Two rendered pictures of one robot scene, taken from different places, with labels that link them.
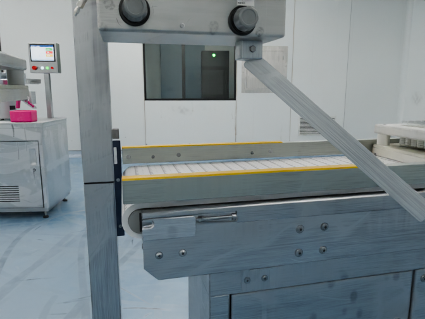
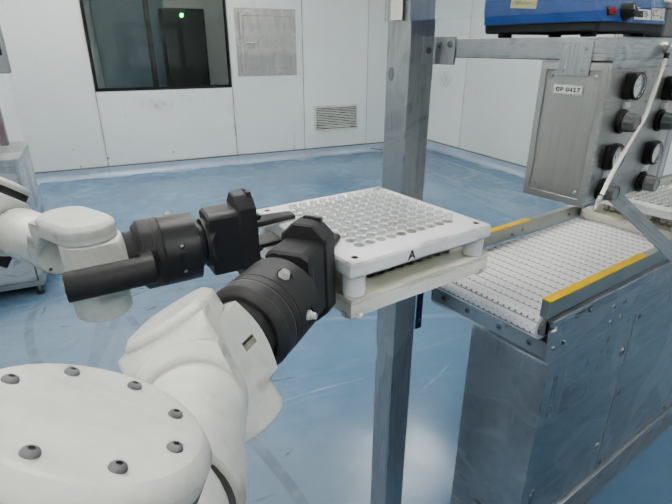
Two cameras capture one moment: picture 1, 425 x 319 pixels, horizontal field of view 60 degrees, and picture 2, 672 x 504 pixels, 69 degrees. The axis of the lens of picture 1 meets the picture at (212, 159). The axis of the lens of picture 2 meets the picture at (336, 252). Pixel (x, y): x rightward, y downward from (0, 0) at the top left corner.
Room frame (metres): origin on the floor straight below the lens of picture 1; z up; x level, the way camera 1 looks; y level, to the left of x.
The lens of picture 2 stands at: (-0.08, 0.71, 1.28)
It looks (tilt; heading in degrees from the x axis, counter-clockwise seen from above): 23 degrees down; 338
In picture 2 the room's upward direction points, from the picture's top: straight up
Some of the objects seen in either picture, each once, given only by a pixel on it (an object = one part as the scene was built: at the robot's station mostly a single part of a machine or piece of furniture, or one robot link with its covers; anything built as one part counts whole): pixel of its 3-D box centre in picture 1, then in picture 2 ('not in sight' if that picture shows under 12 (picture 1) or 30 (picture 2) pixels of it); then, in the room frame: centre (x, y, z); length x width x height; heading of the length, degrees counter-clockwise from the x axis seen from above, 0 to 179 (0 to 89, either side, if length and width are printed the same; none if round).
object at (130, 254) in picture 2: not in sight; (118, 270); (0.52, 0.75, 1.03); 0.11 x 0.11 x 0.11; 6
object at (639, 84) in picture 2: not in sight; (635, 85); (0.42, 0.06, 1.23); 0.04 x 0.01 x 0.04; 104
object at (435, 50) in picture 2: not in sight; (438, 50); (0.70, 0.21, 1.27); 0.05 x 0.03 x 0.04; 14
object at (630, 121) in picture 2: not in sight; (629, 118); (0.42, 0.07, 1.18); 0.03 x 0.02 x 0.04; 104
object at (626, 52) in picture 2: not in sight; (598, 50); (0.67, -0.13, 1.27); 0.62 x 0.38 x 0.04; 104
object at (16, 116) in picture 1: (23, 116); not in sight; (2.83, 1.44, 0.80); 0.16 x 0.12 x 0.09; 93
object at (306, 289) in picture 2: not in sight; (291, 288); (0.37, 0.58, 1.04); 0.12 x 0.10 x 0.13; 136
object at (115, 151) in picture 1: (118, 189); (421, 287); (0.72, 0.19, 0.80); 0.02 x 0.01 x 0.20; 104
